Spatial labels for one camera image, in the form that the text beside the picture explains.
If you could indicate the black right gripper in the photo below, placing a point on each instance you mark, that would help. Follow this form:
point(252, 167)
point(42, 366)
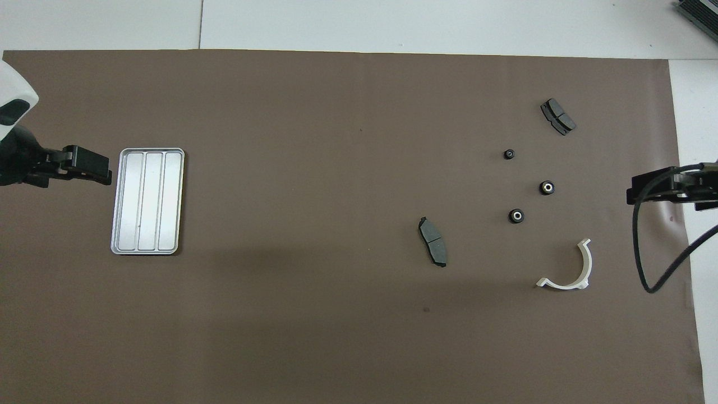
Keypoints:
point(701, 185)

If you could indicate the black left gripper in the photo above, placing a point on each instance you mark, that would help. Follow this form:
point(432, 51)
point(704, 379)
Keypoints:
point(22, 163)

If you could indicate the small black bearing gear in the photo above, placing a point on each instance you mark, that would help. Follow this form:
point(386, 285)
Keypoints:
point(509, 154)

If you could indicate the silver metal tray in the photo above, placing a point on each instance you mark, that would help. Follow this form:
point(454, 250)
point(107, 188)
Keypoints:
point(148, 202)

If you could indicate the dark grey brake pad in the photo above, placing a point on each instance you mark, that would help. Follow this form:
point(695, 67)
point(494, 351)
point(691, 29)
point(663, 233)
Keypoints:
point(558, 116)
point(432, 241)

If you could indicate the black finned device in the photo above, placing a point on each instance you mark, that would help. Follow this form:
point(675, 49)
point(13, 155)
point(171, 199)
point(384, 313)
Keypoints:
point(701, 11)

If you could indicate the brown paper table mat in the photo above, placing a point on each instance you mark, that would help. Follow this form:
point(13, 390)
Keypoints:
point(336, 308)

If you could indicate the white curved plastic bracket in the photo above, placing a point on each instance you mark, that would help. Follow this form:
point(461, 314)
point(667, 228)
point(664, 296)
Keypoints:
point(587, 266)

